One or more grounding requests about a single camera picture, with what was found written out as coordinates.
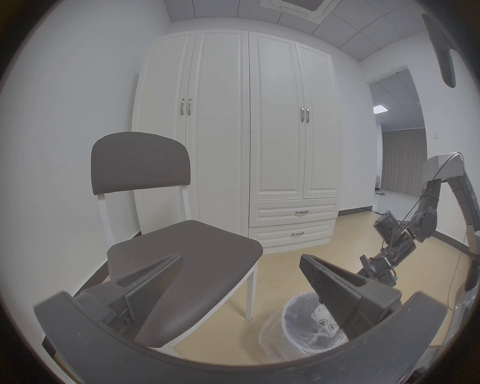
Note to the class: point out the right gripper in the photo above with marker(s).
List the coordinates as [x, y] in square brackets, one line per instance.
[386, 272]

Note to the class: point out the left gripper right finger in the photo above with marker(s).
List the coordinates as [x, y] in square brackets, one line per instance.
[348, 296]

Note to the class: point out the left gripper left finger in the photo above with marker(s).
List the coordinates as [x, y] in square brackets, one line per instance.
[146, 288]

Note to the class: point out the white printed wrapper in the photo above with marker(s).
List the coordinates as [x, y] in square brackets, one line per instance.
[318, 314]

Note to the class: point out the clear plastic bag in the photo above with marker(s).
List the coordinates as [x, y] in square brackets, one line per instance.
[270, 337]

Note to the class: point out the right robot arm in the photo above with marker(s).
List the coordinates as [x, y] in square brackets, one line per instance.
[423, 221]

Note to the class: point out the white trash bin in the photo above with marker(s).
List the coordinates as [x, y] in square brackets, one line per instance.
[294, 318]

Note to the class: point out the grey curtain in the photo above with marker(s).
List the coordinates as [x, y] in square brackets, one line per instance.
[405, 161]

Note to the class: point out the white chair grey cushions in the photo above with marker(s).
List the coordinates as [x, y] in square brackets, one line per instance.
[138, 165]

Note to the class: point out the ceiling light panel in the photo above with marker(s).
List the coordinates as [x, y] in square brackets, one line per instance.
[380, 109]

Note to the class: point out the white wardrobe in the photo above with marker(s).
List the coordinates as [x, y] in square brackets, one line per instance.
[277, 112]

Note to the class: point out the ceiling air conditioner vent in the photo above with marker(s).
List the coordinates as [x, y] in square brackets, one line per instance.
[300, 5]

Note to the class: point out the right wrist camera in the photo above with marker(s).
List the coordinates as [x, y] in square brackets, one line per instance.
[366, 264]

